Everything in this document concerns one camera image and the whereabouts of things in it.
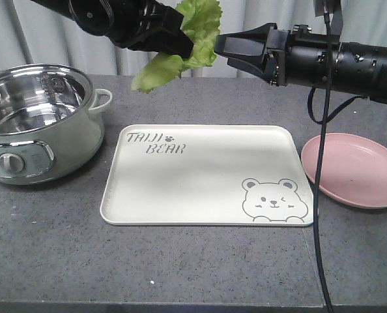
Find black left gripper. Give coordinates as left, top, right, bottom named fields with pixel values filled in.
left=98, top=1, right=194, bottom=59

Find cream bear serving tray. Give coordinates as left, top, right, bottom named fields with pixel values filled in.
left=100, top=125, right=313, bottom=227

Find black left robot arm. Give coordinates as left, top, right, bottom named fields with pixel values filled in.
left=36, top=0, right=194, bottom=59

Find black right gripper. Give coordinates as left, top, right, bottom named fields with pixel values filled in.
left=214, top=23, right=328, bottom=87

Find green electric cooking pot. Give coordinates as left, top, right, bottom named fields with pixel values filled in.
left=0, top=64, right=113, bottom=185

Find green lettuce leaf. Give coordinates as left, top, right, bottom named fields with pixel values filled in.
left=131, top=0, right=222, bottom=93

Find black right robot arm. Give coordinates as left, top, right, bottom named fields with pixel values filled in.
left=214, top=23, right=387, bottom=104

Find pink round plate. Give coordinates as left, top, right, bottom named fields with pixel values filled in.
left=313, top=133, right=387, bottom=209

